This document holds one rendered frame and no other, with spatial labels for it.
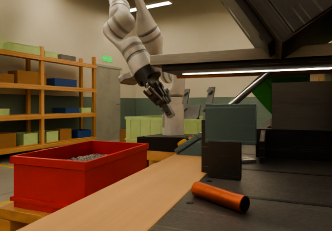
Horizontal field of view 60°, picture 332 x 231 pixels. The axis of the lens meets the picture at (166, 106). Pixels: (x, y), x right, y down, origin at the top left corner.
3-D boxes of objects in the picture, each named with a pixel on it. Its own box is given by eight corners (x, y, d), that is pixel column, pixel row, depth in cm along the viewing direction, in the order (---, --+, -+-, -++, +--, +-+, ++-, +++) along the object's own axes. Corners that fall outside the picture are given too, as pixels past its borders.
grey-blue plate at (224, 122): (204, 176, 55) (204, 103, 55) (206, 174, 57) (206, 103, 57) (256, 181, 52) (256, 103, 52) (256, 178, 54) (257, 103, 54)
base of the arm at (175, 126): (160, 135, 129) (159, 97, 130) (169, 134, 137) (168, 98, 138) (179, 135, 125) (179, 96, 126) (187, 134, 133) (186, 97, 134)
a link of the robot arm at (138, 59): (135, 86, 92) (126, 70, 93) (161, 65, 88) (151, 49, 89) (118, 84, 84) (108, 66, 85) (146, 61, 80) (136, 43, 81)
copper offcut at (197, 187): (190, 196, 43) (190, 182, 43) (201, 194, 45) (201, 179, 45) (239, 215, 36) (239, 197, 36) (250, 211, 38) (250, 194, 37)
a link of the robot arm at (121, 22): (122, 11, 82) (122, -7, 93) (102, 31, 86) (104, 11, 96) (140, 27, 86) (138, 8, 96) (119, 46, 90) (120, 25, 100)
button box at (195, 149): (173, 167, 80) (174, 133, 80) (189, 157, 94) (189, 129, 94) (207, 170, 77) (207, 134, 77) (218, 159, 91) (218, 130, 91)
